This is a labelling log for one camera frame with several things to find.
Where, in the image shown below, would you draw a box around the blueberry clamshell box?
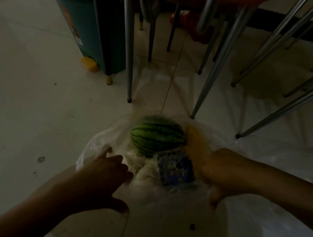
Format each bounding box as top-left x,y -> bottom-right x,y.
155,149 -> 196,187

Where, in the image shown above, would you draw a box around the red bag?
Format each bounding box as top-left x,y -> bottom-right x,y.
170,11 -> 216,44

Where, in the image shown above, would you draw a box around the clear bag of bottles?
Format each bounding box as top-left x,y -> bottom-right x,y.
220,144 -> 313,237

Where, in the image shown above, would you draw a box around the person's left hand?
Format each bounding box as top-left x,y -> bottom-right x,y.
66,146 -> 134,213

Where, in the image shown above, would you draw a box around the person's right hand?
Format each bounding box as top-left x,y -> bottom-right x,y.
200,147 -> 260,209

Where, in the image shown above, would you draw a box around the person's left forearm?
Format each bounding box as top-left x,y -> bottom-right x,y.
0,171 -> 83,237

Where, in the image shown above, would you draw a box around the small watermelon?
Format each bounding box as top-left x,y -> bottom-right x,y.
129,117 -> 187,158

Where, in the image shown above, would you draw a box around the yellow mango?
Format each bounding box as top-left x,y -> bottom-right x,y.
186,124 -> 213,176

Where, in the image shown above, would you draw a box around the clear bag of fruit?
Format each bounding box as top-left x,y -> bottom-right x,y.
76,113 -> 235,220

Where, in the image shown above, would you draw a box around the teal bin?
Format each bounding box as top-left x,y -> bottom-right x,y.
55,0 -> 127,75

